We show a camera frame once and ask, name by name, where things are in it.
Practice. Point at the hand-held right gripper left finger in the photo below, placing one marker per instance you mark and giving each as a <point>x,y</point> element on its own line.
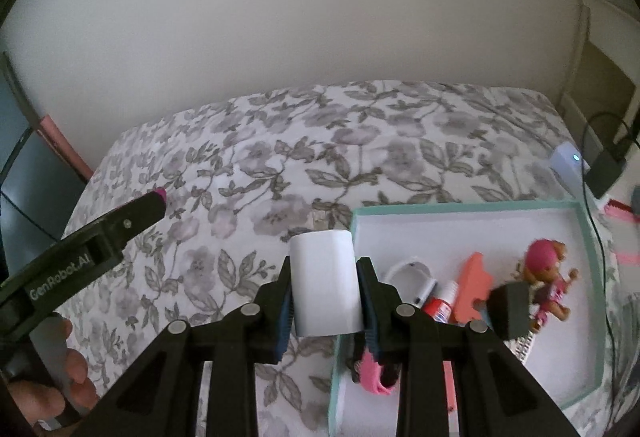
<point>286,312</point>

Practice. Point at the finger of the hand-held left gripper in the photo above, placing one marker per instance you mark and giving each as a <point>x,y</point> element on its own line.
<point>137,217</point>

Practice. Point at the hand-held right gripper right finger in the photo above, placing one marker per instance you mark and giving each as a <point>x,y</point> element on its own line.
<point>367,317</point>

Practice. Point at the magenta rectangular bar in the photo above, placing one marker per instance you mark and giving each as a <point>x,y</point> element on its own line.
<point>160,193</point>

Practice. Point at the white charger block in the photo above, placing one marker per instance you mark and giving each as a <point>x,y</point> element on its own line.
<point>325,282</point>

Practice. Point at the pink smartwatch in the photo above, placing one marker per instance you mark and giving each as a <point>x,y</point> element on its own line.
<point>372,374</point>

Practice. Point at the white smartwatch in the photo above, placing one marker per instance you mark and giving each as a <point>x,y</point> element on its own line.
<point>405,264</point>

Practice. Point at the red glue stick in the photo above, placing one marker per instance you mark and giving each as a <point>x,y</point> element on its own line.
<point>440,307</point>

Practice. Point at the coral plastic folding tool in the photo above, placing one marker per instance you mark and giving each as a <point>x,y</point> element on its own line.
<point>472,282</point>

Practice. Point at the teal cardboard box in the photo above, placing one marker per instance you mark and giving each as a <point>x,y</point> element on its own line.
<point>450,232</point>

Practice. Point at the black rectangular box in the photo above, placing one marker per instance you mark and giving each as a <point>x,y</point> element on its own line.
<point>510,312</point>

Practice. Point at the black and white patterned box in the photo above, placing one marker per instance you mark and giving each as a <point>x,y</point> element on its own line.
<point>522,347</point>

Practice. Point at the pink-haired doll figure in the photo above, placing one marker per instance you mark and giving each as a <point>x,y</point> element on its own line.
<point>542,257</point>

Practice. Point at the person's left hand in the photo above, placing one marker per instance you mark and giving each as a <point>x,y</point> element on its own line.
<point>80,382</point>

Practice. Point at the dark cabinet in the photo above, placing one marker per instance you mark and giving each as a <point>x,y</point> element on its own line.
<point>30,177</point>

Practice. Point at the grey floral bedspread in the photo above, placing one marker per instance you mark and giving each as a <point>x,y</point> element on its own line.
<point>250,167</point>

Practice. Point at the white device with light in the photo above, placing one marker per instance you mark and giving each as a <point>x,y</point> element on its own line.
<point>567,159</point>

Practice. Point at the black power adapter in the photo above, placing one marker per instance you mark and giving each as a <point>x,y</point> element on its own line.
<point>605,172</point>

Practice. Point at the beige wooden furniture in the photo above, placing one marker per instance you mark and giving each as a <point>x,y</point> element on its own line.
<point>610,67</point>

